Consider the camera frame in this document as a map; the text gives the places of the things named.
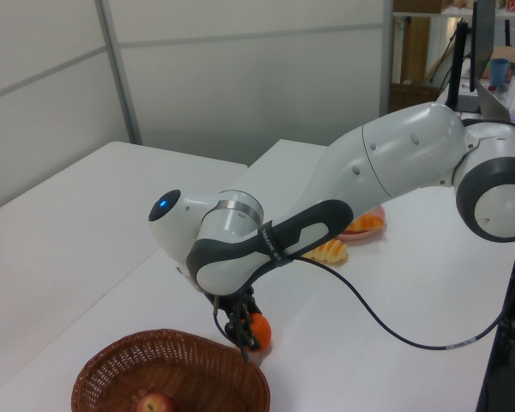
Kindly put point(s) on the grey laptop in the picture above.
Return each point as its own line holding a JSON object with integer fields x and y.
{"x": 493, "y": 105}

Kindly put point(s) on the pink plate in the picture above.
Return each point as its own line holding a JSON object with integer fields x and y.
{"x": 356, "y": 236}

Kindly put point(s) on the brown wicker box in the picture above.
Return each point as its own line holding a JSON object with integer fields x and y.
{"x": 412, "y": 98}

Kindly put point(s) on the striped toy bread roll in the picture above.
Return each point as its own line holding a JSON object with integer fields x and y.
{"x": 330, "y": 252}

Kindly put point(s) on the braided toy bread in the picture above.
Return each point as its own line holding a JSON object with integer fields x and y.
{"x": 367, "y": 223}

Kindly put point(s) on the red toy apple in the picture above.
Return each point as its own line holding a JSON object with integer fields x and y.
{"x": 154, "y": 403}

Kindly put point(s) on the dark computer monitor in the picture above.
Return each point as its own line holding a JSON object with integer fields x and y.
{"x": 482, "y": 38}

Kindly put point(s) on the toy orange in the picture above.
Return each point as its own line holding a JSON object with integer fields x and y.
{"x": 262, "y": 330}

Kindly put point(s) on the blue cup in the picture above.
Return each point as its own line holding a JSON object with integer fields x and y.
{"x": 498, "y": 73}

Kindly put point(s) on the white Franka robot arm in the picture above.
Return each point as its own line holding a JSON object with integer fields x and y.
{"x": 403, "y": 150}

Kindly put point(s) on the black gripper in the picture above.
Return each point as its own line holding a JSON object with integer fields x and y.
{"x": 232, "y": 307}

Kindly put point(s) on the black monitor stand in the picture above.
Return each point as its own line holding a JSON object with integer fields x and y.
{"x": 457, "y": 64}

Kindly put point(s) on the brown woven basket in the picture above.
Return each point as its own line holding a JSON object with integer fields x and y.
{"x": 171, "y": 356}

